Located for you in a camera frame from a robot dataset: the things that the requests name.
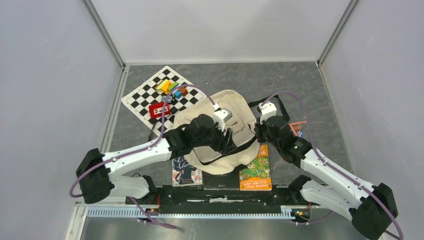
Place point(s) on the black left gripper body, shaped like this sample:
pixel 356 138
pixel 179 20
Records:
pixel 214 140

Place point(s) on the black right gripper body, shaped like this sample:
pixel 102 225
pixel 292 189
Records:
pixel 263 135

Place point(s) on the beige canvas backpack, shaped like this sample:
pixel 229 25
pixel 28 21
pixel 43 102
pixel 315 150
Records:
pixel 245 116

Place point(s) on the Little Women book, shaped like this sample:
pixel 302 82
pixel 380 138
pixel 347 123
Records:
pixel 184 174

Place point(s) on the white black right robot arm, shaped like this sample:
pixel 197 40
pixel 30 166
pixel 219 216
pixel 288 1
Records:
pixel 370 208

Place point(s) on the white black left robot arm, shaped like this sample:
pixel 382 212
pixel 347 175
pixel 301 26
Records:
pixel 101 175

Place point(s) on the salmon pencil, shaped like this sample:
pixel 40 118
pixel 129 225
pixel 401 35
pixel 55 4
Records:
pixel 293 124
pixel 296 129

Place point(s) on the black Moon and Sixpence book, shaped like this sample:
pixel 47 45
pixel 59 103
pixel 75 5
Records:
pixel 228 181

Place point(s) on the orange Treehouse book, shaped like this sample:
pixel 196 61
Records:
pixel 257 174

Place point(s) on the brown block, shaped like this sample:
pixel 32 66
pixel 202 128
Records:
pixel 183 91

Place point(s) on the blue cube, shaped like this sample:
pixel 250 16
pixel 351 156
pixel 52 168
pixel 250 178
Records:
pixel 178 95

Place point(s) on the red plastic block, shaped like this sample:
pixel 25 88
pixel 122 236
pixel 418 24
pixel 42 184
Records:
pixel 157 109

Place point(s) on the black white chessboard mat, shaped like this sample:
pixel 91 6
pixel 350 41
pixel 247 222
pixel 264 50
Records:
pixel 139 100

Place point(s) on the orange block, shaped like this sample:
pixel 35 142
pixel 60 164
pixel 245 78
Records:
pixel 165 87

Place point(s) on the green yellow block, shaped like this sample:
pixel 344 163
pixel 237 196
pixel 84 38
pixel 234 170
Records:
pixel 158 87

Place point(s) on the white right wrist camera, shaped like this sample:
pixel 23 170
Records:
pixel 267 110

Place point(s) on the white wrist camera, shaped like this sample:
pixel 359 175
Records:
pixel 267 110
pixel 221 116

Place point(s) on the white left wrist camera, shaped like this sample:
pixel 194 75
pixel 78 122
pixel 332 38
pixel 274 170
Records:
pixel 221 116

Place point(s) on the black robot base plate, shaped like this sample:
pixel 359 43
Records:
pixel 196 200

